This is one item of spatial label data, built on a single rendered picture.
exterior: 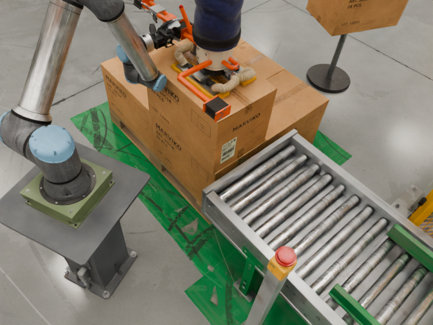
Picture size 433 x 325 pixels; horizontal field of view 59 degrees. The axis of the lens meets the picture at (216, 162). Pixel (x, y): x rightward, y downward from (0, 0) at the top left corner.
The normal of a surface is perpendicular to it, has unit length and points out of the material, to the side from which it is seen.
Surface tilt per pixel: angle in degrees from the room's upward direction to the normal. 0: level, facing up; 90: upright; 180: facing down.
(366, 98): 0
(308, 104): 0
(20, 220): 0
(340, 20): 90
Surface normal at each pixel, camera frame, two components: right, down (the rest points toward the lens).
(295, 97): 0.07, -0.62
